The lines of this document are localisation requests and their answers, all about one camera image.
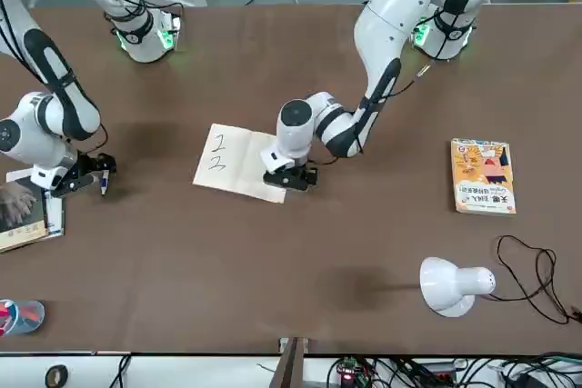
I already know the dark book with hands cover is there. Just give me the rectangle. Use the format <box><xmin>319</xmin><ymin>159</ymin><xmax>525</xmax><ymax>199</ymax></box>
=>
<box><xmin>0</xmin><ymin>181</ymin><xmax>50</xmax><ymax>254</ymax></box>

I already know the clear pen cup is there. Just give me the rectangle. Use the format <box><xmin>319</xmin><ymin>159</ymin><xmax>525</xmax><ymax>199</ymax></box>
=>
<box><xmin>0</xmin><ymin>299</ymin><xmax>46</xmax><ymax>337</ymax></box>

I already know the aluminium frame post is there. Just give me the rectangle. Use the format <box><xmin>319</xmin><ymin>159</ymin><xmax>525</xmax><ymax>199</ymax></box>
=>
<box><xmin>272</xmin><ymin>336</ymin><xmax>313</xmax><ymax>388</ymax></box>

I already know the white book blue label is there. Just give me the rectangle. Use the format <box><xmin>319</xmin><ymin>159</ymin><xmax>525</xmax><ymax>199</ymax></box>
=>
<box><xmin>5</xmin><ymin>169</ymin><xmax>66</xmax><ymax>239</ymax></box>

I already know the black lamp cable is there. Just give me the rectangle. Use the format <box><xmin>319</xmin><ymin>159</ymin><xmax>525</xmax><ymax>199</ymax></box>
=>
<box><xmin>488</xmin><ymin>234</ymin><xmax>582</xmax><ymax>326</ymax></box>

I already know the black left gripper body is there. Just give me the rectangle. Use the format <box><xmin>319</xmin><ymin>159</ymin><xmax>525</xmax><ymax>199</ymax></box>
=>
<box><xmin>263</xmin><ymin>164</ymin><xmax>320</xmax><ymax>193</ymax></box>

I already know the white desk lamp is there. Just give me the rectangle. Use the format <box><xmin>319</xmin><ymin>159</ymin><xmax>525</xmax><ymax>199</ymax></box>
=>
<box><xmin>418</xmin><ymin>256</ymin><xmax>497</xmax><ymax>320</ymax></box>

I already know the circuit board with red light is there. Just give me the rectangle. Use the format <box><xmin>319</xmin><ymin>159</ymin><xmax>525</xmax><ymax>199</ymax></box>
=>
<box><xmin>334</xmin><ymin>354</ymin><xmax>365</xmax><ymax>384</ymax></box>

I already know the black tape roll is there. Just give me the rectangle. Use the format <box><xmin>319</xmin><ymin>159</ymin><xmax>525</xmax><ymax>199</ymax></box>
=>
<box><xmin>44</xmin><ymin>364</ymin><xmax>70</xmax><ymax>388</ymax></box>

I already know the white notebook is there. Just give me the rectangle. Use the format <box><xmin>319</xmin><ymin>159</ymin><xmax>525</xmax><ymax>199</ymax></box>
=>
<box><xmin>192</xmin><ymin>123</ymin><xmax>288</xmax><ymax>204</ymax></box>

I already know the orange and yellow book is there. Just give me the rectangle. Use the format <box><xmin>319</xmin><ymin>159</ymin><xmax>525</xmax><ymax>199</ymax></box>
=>
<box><xmin>450</xmin><ymin>136</ymin><xmax>518</xmax><ymax>217</ymax></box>

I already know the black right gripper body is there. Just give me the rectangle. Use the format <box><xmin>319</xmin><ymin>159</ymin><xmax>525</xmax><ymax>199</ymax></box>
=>
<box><xmin>54</xmin><ymin>154</ymin><xmax>99</xmax><ymax>201</ymax></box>

